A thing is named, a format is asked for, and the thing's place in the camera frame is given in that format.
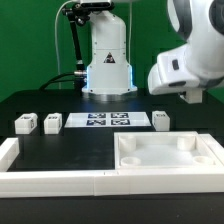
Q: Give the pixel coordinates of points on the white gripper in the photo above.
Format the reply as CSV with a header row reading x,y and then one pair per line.
x,y
170,75

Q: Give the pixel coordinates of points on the white square table top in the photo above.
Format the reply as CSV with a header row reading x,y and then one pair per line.
x,y
146,150

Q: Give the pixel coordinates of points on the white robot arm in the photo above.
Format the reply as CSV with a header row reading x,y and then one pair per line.
x,y
109,76

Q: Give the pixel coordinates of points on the white marker sheet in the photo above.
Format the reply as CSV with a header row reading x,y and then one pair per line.
x,y
107,119

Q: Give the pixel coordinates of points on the white U-shaped fence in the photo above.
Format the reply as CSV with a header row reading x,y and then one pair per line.
x,y
108,182

